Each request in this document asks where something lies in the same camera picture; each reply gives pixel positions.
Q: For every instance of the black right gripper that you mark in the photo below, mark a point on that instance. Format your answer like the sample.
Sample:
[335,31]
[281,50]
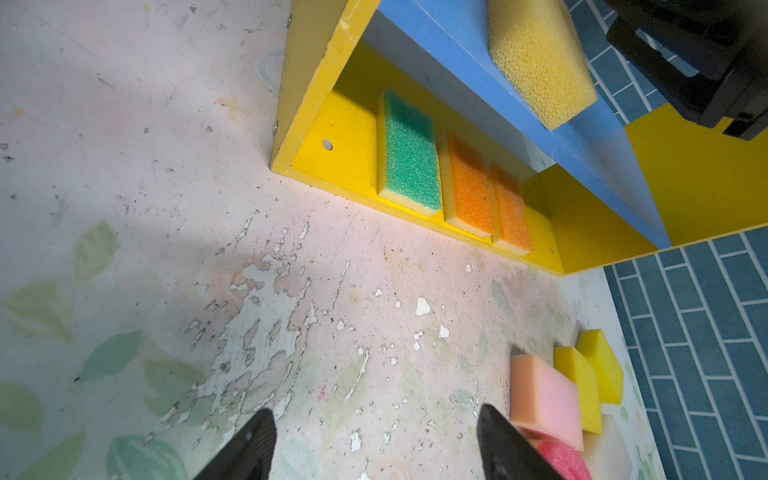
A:
[707,58]

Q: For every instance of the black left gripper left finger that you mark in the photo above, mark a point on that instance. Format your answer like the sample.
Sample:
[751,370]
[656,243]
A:
[249,454]

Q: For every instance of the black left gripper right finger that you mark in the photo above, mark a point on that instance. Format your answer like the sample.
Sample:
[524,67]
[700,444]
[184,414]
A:
[504,451]

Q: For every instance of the small yellow sponge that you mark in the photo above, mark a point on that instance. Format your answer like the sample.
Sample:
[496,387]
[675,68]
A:
[594,346]
[573,365]

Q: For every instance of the textured yellow sponge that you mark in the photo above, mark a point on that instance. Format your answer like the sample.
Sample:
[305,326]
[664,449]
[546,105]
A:
[536,47]

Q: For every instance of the orange sponge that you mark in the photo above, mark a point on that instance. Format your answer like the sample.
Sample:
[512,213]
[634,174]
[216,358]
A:
[465,191]

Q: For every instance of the green sponge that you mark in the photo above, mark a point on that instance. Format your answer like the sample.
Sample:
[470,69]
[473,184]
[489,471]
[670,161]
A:
[407,159]

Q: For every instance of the yellow pink blue wooden shelf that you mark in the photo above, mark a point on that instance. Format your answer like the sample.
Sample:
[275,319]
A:
[596,192]

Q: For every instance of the pink rectangular sponge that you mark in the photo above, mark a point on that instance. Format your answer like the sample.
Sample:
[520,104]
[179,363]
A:
[543,402]

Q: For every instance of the pink round scrubber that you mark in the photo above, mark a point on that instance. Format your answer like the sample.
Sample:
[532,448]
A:
[562,452]

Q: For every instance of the beige sponge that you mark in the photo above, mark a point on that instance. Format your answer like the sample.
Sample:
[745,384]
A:
[606,454]

